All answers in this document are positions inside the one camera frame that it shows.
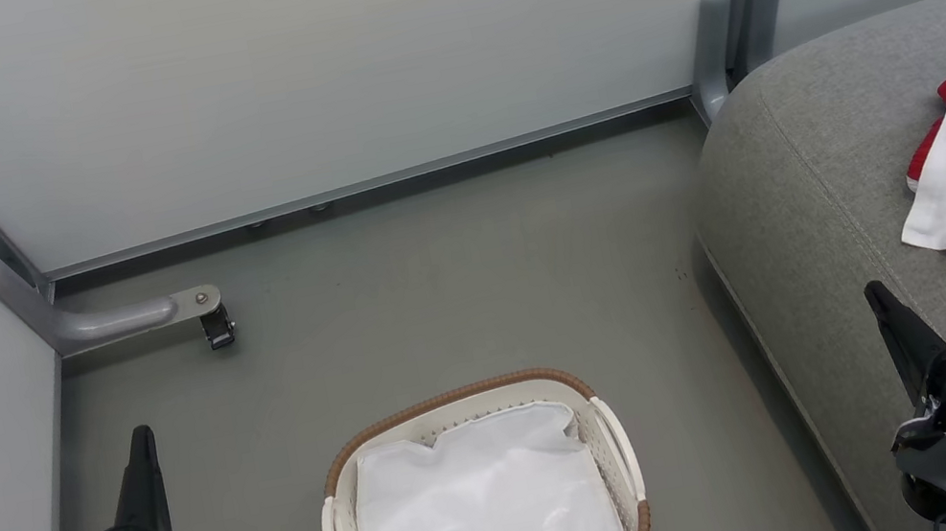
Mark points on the grey fabric sofa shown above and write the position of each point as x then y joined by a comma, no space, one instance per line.
811,196

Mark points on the long grey partition foot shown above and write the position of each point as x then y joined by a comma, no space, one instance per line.
108,322

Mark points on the black caster wheel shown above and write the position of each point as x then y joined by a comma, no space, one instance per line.
219,330

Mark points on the white cloth basket liner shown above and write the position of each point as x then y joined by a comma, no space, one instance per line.
488,516

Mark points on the short grey partition foot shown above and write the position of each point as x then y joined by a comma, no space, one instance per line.
713,53
762,15

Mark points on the grey partition bottom rail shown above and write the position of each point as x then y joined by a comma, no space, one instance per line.
371,184

